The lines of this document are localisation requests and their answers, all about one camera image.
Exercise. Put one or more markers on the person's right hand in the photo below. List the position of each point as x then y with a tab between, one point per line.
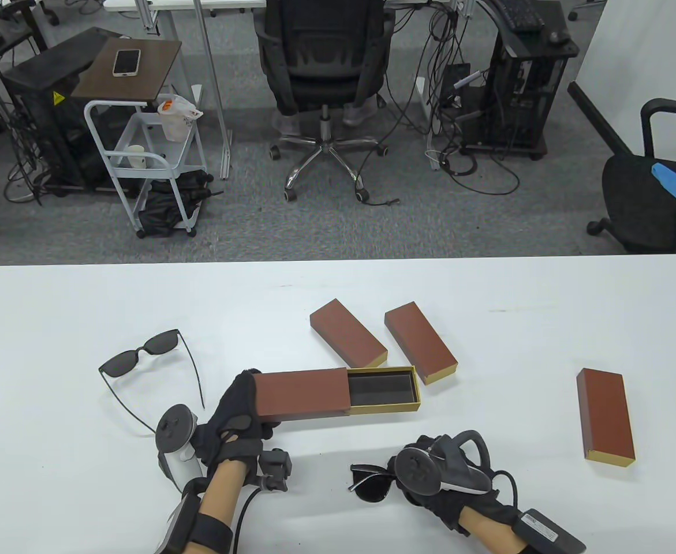
459	508

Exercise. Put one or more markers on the person's left hand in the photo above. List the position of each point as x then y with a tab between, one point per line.
236	427

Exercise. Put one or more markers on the brown storage box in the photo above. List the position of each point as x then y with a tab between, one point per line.
343	334
606	412
300	395
418	340

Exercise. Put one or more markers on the black sunglasses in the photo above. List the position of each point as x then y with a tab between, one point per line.
372	487
121	363

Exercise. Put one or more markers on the person's left forearm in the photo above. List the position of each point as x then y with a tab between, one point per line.
225	490

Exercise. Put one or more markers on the person's right forearm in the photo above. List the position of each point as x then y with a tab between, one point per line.
488	534

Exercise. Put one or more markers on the grey hand controller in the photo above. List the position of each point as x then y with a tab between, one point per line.
173	430
415	470

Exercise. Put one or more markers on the black wrist battery box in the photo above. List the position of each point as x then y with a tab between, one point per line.
182	525
545	531

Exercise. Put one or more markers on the black bag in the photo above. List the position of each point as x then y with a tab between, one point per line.
161	210

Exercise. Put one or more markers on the white paper cup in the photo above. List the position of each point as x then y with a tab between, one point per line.
135	157

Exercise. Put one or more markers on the white rolling cart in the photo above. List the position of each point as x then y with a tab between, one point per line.
152	135

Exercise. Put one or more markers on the white plastic bag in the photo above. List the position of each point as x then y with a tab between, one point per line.
173	124

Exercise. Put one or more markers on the brown wooden board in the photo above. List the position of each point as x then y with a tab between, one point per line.
141	86

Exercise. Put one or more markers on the black fabric armchair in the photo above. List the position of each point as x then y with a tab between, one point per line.
638	196

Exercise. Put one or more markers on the black computer case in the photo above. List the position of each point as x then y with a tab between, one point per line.
43	121

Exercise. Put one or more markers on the black mesh office chair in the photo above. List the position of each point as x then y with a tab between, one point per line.
326	57

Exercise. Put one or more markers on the white desk leg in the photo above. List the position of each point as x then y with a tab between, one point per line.
422	95

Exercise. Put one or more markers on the white smartphone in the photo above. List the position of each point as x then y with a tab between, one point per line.
126	62

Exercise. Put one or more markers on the black computer tower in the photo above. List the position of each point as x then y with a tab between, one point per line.
516	104

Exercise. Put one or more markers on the black power box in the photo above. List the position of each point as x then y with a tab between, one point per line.
456	78

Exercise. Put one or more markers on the white desk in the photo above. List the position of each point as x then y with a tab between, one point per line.
170	4

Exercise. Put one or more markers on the black desk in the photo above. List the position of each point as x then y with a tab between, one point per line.
17	43

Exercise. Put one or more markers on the white board panel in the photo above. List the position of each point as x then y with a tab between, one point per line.
649	57

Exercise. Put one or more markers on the black keyboard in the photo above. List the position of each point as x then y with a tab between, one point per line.
519	14

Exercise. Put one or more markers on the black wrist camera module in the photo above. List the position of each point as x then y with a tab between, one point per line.
274	464

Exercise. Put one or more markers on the aluminium frame post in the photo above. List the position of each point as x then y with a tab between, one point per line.
148	17
213	86

